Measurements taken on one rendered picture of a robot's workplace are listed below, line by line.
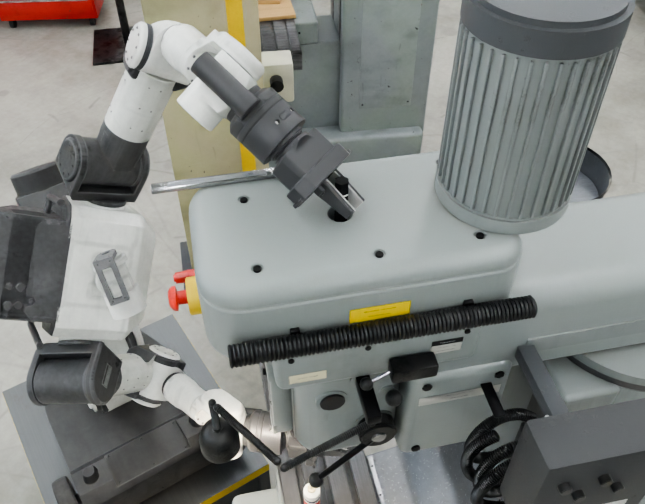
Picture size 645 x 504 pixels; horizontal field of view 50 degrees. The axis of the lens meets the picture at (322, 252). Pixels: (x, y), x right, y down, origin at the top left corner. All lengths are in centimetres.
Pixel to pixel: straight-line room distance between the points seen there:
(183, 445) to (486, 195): 156
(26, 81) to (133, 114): 403
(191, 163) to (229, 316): 217
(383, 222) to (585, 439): 41
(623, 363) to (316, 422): 56
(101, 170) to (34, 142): 332
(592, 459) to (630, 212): 49
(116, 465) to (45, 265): 106
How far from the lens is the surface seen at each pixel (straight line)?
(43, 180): 175
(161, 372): 168
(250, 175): 108
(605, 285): 121
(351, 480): 189
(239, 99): 95
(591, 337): 129
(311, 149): 99
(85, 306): 142
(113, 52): 543
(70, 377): 145
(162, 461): 230
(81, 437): 244
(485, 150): 94
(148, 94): 129
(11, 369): 344
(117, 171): 139
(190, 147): 304
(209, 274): 95
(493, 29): 86
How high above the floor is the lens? 258
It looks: 45 degrees down
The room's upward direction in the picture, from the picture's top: straight up
